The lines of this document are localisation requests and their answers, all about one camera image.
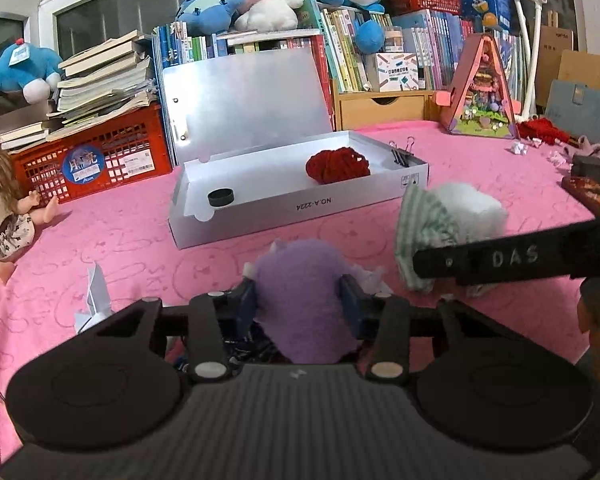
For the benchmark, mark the grey blue notebook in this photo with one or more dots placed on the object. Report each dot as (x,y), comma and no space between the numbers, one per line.
(574,108)

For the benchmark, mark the wooden drawer organizer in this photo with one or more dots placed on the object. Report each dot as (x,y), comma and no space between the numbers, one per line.
(354,110)

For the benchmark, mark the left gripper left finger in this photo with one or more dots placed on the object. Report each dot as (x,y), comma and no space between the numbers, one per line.
(212,319)

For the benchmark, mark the small crumpled paper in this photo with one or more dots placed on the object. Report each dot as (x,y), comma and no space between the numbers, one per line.
(518,148)

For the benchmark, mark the blue plush toy left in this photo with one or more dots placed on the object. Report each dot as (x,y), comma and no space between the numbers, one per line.
(33,71)

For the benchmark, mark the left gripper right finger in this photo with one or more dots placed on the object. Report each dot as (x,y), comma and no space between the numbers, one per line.
(382,324)

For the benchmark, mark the translucent plastic file box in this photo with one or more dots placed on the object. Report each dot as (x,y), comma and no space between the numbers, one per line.
(250,122)

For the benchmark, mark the green checkered scrunchie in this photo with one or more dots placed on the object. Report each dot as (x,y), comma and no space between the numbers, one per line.
(423,223)

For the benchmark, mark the navy floral scrunchie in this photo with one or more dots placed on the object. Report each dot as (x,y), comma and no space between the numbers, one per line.
(239,352)

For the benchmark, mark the light blue whale plush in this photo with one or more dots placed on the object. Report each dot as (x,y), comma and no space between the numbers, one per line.
(207,17)

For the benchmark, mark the small white patterned box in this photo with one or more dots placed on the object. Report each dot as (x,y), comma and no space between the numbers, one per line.
(396,72)

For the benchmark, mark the black round puck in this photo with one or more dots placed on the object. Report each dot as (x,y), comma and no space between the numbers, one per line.
(221,197)

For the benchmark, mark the red knitted scrunchie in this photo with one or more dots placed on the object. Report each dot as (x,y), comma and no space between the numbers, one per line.
(332,166)

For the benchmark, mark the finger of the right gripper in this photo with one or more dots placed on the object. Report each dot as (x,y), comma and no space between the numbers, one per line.
(572,251)

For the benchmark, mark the red plastic crate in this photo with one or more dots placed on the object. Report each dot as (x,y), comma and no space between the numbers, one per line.
(126,149)

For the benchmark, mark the black binder clips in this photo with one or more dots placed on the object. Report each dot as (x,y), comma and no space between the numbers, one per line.
(403,154)

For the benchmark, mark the white fluffy scrunchie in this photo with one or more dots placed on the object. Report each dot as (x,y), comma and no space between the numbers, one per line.
(478,215)

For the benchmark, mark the white paper crane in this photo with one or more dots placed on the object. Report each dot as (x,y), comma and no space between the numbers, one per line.
(97,299)

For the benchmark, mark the pink triangular miniature house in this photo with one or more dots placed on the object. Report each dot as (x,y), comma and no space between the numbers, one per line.
(477,101)

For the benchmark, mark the pink bunny print blanket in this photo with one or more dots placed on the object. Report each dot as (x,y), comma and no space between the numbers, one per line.
(125,231)

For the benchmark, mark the brown haired baby doll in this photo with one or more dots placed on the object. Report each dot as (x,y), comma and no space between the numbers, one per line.
(20,216)

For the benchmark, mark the stack of books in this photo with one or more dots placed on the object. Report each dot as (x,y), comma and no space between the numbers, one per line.
(100,83)

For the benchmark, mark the row of upright books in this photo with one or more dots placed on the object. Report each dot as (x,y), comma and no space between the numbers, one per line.
(329,36)

